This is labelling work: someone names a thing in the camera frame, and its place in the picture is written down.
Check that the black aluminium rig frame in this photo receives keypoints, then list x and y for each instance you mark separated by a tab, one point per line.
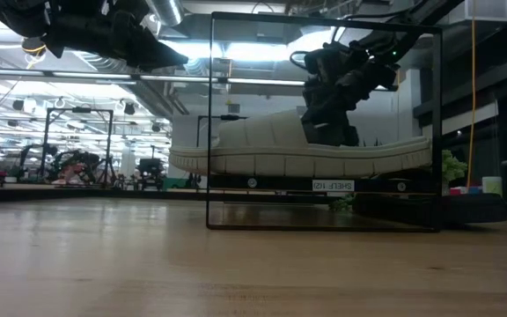
104	196

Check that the round silver air duct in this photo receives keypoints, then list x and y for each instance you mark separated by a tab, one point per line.
167	11

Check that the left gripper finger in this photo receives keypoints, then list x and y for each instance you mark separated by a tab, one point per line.
148	42
121	59

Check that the small black background monitor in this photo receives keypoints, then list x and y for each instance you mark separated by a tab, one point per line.
150	166

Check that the dark green spiky plant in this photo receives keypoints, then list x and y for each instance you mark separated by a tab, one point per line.
341	203

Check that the long LED light bar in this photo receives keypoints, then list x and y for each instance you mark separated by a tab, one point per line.
60	75

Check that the black metal shelf frame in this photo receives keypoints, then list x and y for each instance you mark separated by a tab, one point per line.
280	182

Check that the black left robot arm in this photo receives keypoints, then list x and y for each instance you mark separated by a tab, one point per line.
11	15

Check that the small blue block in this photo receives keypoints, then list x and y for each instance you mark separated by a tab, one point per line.
475	190

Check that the small red block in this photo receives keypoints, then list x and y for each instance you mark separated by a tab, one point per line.
455	191

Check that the light green succulent plant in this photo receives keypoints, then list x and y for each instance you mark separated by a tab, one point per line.
453	167

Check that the grey foam slide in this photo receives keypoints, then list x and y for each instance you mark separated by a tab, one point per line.
258	165

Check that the black foam slide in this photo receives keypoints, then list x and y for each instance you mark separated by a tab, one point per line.
469	211

